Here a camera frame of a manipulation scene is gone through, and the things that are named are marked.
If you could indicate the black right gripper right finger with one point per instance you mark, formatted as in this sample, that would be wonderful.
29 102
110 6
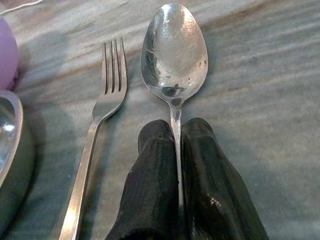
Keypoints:
215 185

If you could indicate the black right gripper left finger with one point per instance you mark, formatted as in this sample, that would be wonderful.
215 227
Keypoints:
150 180

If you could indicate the silver metal spoon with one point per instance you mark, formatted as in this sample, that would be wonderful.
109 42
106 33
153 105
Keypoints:
173 50

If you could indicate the silver metal fork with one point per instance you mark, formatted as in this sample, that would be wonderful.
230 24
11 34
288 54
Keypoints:
110 82

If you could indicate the purple cup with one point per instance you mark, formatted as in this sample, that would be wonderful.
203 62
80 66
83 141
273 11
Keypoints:
7 52

